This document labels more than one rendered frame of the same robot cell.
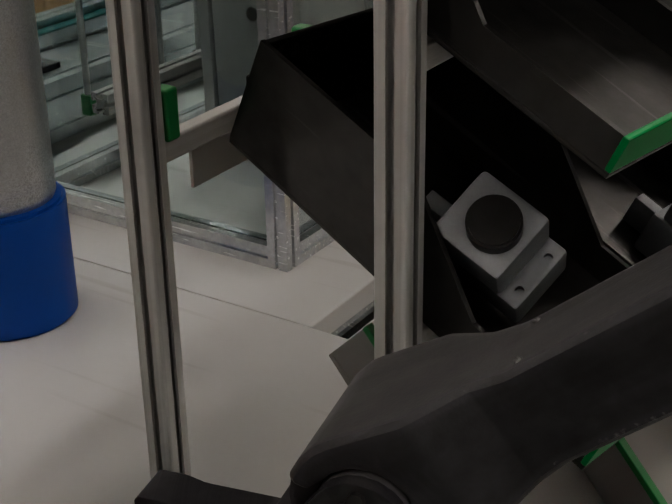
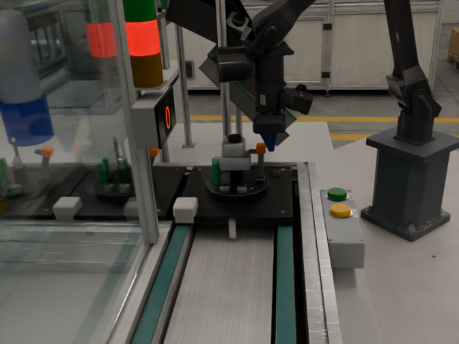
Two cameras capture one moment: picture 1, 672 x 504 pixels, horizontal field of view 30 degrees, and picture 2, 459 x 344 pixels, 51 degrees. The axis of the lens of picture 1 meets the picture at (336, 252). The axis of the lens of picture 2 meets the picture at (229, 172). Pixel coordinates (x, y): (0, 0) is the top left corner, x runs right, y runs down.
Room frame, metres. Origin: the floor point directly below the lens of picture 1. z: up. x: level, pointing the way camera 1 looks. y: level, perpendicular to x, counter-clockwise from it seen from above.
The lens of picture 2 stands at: (-0.45, 0.47, 1.46)
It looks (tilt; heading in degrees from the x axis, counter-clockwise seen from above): 25 degrees down; 334
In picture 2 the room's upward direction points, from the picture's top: 3 degrees counter-clockwise
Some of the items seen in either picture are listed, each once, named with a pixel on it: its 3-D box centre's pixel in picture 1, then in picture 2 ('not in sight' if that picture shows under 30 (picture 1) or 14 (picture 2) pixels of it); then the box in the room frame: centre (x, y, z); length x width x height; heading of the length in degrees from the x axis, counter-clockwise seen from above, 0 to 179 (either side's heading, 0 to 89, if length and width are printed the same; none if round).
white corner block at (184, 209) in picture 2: not in sight; (185, 210); (0.37, 0.18, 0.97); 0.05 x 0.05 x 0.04; 57
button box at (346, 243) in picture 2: not in sight; (339, 225); (0.21, -0.09, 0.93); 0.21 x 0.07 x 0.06; 147
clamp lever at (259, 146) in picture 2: not in sight; (257, 160); (0.37, 0.00, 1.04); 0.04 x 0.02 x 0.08; 57
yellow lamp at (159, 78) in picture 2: not in sight; (146, 68); (0.30, 0.24, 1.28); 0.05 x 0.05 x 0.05
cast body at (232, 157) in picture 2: not in sight; (230, 151); (0.40, 0.05, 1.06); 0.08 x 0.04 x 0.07; 57
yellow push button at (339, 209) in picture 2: not in sight; (340, 211); (0.21, -0.09, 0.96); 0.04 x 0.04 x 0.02
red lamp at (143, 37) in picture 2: not in sight; (142, 37); (0.30, 0.24, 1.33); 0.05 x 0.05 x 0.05
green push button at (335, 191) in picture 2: not in sight; (337, 195); (0.27, -0.13, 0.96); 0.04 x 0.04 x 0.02
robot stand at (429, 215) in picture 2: not in sight; (408, 179); (0.24, -0.32, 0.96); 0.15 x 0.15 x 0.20; 8
